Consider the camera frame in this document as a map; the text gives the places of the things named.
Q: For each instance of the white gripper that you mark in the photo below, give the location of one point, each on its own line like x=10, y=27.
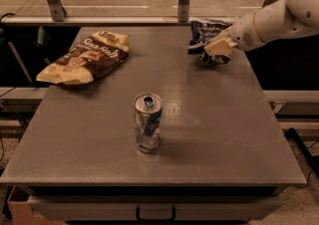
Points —
x=243, y=33

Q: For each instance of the blue chip bag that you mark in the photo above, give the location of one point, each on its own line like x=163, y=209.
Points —
x=202, y=32

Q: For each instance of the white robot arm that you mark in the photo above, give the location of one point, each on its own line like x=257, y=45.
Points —
x=283, y=19

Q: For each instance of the brown chip bag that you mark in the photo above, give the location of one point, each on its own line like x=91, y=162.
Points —
x=92, y=59

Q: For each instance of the silver drink can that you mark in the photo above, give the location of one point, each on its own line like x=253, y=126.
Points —
x=147, y=108

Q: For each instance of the grey table drawer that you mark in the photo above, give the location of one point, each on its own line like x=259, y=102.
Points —
x=132, y=208

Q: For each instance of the cardboard box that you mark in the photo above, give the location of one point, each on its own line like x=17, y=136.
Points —
x=22, y=213

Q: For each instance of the metal rail shelf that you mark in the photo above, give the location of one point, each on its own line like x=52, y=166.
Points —
x=104, y=21

